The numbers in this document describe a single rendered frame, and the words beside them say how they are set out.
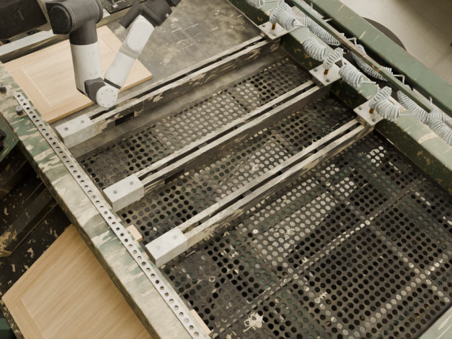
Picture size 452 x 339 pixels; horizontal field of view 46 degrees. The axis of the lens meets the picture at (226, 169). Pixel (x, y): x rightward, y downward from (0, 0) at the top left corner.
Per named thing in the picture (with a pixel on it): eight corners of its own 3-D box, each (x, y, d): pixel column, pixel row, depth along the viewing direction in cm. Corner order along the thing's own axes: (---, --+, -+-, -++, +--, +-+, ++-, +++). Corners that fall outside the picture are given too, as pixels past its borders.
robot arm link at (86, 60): (88, 114, 176) (79, 48, 165) (72, 101, 185) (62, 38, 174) (119, 105, 182) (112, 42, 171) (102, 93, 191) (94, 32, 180)
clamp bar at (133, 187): (101, 197, 186) (95, 155, 166) (333, 72, 238) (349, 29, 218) (116, 217, 181) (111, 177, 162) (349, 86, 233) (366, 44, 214)
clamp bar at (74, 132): (54, 136, 199) (44, 91, 180) (284, 31, 251) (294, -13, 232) (68, 153, 195) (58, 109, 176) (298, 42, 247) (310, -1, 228)
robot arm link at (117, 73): (140, 63, 183) (116, 112, 185) (126, 56, 190) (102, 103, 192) (117, 50, 175) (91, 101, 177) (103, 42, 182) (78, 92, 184)
